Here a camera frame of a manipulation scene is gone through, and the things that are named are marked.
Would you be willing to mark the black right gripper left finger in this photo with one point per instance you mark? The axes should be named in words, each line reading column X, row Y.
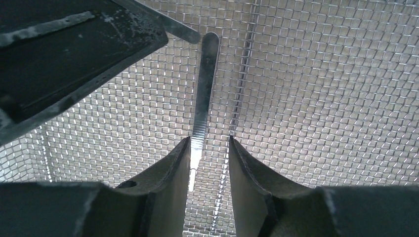
column 150, row 204

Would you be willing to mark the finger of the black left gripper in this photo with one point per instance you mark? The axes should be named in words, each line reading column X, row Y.
column 53, row 53

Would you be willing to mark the metal surgical instrument tray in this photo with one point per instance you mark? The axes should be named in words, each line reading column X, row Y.
column 325, row 92

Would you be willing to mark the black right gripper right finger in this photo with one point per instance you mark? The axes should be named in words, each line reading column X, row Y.
column 267, row 204

